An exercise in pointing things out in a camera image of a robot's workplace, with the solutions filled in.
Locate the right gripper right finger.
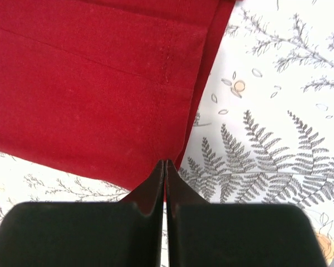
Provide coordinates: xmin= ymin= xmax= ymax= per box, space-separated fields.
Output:
xmin=165 ymin=161 xmax=326 ymax=266

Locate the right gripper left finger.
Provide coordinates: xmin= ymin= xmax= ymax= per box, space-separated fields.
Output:
xmin=0 ymin=161 xmax=165 ymax=266

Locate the red t shirt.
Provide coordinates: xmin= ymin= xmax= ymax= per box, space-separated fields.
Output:
xmin=0 ymin=1 xmax=235 ymax=189

